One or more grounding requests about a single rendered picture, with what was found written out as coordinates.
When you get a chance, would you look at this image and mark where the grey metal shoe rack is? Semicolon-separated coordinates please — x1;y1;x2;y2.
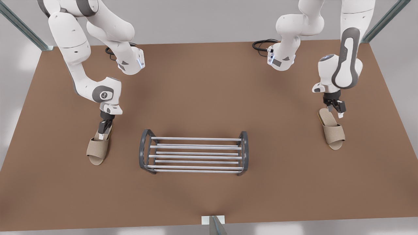
138;129;249;177

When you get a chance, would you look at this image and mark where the silver frame post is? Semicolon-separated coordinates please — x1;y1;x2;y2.
0;0;54;52
201;215;228;235
361;0;412;44

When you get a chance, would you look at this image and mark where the beige open-toe slipper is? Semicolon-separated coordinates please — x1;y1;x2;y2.
318;108;346;151
86;125;114;166

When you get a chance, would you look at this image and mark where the black cable loop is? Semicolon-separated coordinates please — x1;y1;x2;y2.
252;39;280;58
105;42;138;61

